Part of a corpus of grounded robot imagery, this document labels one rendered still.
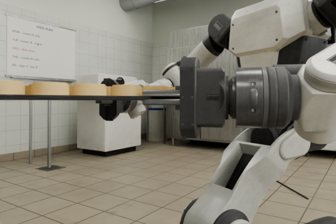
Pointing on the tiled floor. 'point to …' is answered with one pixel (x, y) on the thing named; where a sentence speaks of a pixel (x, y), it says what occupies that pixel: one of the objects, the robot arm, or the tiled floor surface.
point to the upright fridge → (182, 48)
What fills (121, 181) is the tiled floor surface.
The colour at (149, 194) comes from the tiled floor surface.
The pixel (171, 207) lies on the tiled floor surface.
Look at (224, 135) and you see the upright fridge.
